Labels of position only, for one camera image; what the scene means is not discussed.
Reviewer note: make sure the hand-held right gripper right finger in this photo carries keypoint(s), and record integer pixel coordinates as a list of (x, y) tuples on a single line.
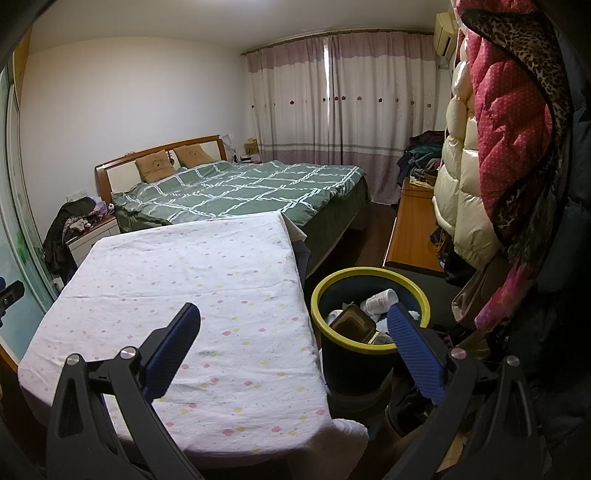
[(415, 350)]

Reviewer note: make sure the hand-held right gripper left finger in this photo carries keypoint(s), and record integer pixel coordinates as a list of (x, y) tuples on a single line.
[(173, 350)]

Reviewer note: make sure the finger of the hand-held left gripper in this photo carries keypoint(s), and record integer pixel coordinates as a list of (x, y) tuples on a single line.
[(14, 291)]

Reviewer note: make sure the large white tissue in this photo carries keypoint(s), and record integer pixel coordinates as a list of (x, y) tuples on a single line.
[(412, 314)]

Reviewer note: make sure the white plastic bowl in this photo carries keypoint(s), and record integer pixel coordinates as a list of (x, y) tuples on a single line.
[(381, 301)]

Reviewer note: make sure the blue yellow-rimmed trash bin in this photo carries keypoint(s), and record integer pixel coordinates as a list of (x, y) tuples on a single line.
[(355, 369)]

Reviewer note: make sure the brown plastic tray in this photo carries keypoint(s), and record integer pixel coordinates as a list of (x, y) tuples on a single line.
[(353, 323)]

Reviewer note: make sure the dark clothes heap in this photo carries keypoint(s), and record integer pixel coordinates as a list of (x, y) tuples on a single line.
[(55, 240)]

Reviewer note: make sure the frosted glass sliding door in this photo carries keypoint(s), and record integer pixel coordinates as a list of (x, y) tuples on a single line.
[(18, 221)]

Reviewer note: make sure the clear plastic bag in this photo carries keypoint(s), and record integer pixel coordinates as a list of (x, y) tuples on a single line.
[(466, 300)]

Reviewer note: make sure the white nightstand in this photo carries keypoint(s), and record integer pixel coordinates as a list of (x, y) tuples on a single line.
[(87, 244)]

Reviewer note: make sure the pink floral garment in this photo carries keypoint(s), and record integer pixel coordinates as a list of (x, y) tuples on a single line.
[(508, 295)]

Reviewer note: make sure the low wooden cabinet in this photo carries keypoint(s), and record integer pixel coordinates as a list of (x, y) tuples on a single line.
[(411, 230)]

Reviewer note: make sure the cream puffer jacket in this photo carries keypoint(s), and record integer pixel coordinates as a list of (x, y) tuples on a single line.
[(461, 198)]

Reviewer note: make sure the wooden bed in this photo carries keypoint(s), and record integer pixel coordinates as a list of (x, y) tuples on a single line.
[(120, 170)]

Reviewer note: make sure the black coat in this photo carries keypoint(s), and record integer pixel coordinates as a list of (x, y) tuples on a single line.
[(572, 277)]

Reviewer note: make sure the green checkered duvet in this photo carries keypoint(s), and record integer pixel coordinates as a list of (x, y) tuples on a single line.
[(240, 189)]

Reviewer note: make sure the brown pillow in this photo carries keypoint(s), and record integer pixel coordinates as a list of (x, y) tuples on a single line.
[(154, 168), (194, 156)]

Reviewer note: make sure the pile of mixed clothes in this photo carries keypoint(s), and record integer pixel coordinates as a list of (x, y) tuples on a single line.
[(422, 157)]

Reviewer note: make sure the brown tissue box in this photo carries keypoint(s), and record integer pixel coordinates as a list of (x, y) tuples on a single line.
[(251, 146)]

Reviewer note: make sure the pink white curtain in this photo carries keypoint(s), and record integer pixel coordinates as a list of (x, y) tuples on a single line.
[(383, 115), (286, 101)]

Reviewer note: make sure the red puffer jacket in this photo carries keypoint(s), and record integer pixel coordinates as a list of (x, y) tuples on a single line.
[(508, 129)]

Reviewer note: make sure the leopard print coat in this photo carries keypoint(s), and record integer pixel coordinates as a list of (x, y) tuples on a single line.
[(540, 60)]

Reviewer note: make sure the wall air conditioner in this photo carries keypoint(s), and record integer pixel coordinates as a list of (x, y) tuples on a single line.
[(443, 34)]

